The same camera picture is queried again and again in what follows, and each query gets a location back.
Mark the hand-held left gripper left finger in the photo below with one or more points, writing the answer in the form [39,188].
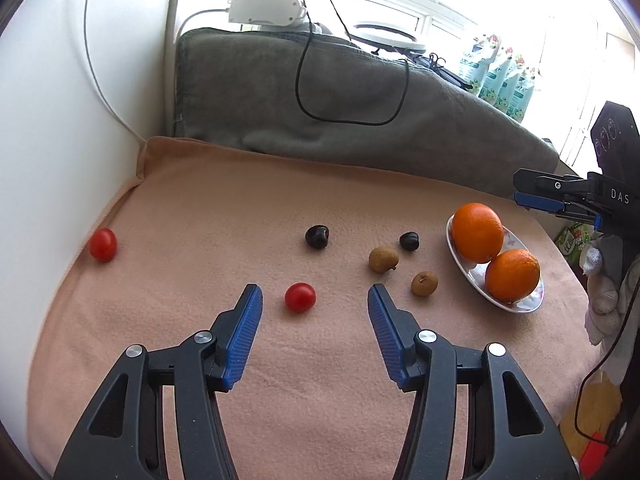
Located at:
[245,330]

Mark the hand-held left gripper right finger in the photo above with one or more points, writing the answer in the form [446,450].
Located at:
[387,335]

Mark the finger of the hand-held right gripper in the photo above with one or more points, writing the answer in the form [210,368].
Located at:
[545,201]
[550,182]

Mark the red cherry tomato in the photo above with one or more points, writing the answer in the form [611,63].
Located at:
[300,297]
[103,245]

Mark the large orange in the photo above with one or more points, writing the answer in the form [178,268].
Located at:
[477,232]
[512,275]

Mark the white floral plate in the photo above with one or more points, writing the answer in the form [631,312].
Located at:
[475,280]

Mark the person's right hand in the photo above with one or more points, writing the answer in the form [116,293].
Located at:
[602,305]

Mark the green printed package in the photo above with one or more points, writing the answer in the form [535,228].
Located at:
[575,245]

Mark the brown longan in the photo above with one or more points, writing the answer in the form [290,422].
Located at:
[383,259]
[424,283]

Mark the floral refill pouch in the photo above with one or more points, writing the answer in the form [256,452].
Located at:
[495,77]
[522,100]
[472,62]
[510,89]

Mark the dark purple plum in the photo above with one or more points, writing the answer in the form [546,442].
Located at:
[317,236]
[408,240]

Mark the peach blanket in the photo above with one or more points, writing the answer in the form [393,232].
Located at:
[200,200]

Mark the grey blanket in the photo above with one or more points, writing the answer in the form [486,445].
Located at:
[250,90]

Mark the white power strip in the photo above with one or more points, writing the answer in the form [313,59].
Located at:
[265,10]

